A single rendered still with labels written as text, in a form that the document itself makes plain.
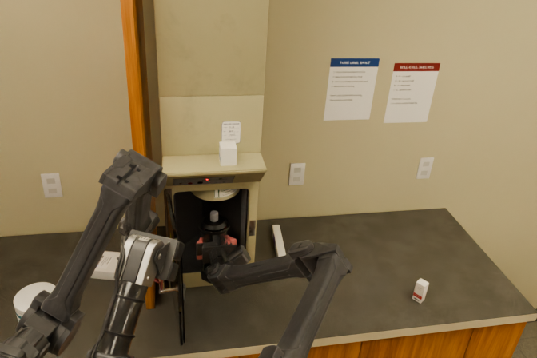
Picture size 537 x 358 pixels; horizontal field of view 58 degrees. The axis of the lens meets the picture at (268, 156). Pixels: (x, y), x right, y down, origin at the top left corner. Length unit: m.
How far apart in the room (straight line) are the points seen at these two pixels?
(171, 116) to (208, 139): 0.14
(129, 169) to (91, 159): 1.10
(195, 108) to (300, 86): 0.63
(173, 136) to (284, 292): 0.75
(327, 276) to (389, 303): 0.83
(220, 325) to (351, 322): 0.46
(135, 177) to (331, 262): 0.49
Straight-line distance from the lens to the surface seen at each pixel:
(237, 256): 1.55
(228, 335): 1.75
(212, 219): 1.68
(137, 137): 1.45
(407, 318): 1.91
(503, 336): 2.21
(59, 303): 1.10
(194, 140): 1.55
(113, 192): 0.98
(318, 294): 1.11
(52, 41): 1.93
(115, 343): 0.82
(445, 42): 2.19
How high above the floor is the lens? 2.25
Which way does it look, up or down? 28 degrees down
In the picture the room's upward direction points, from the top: 4 degrees clockwise
